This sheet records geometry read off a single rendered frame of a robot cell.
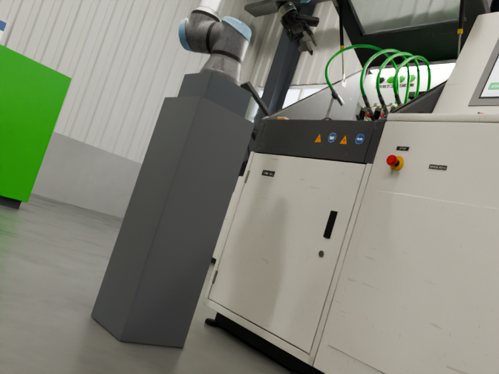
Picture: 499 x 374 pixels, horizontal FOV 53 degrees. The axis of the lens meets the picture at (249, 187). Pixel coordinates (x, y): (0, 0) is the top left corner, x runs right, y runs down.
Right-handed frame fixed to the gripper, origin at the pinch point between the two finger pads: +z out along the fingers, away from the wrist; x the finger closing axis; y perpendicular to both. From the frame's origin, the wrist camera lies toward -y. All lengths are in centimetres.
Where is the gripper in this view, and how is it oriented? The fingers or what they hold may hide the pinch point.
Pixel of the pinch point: (314, 48)
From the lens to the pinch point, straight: 236.6
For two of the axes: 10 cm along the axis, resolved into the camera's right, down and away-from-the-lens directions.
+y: -8.8, 4.1, -2.3
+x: 1.1, -2.8, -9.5
